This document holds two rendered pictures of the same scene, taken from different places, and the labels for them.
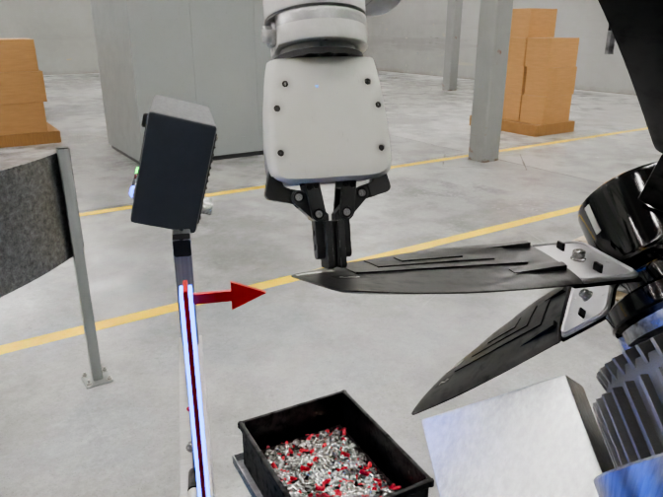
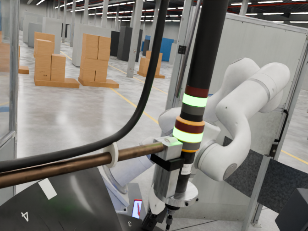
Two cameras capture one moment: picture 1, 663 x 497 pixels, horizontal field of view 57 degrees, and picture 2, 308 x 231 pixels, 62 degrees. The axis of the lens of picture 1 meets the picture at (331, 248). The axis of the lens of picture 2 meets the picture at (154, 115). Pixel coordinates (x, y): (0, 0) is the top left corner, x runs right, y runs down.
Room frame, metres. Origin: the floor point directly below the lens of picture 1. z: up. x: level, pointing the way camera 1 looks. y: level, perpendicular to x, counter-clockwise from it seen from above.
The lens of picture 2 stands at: (0.49, -0.59, 1.67)
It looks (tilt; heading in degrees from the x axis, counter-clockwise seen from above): 16 degrees down; 94
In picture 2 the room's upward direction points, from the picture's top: 10 degrees clockwise
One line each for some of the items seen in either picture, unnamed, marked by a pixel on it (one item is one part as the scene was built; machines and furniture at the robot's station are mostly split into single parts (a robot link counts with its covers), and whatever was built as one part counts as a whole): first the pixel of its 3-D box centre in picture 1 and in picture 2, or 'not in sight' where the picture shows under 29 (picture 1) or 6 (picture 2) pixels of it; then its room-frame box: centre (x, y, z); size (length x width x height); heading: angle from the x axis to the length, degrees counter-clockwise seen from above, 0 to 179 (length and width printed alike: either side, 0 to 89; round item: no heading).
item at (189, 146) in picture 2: not in sight; (186, 140); (0.52, -0.22, 1.54); 0.04 x 0.04 x 0.01
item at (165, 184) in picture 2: not in sight; (176, 167); (0.51, -0.23, 1.50); 0.09 x 0.07 x 0.10; 48
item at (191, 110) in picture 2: not in sight; (193, 107); (0.52, -0.22, 1.59); 0.03 x 0.03 x 0.01
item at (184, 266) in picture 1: (185, 291); not in sight; (0.95, 0.25, 0.96); 0.03 x 0.03 x 0.20; 13
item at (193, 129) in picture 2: not in sight; (189, 124); (0.52, -0.22, 1.56); 0.04 x 0.04 x 0.01
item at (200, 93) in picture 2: not in sight; (196, 90); (0.52, -0.22, 1.62); 0.03 x 0.03 x 0.01
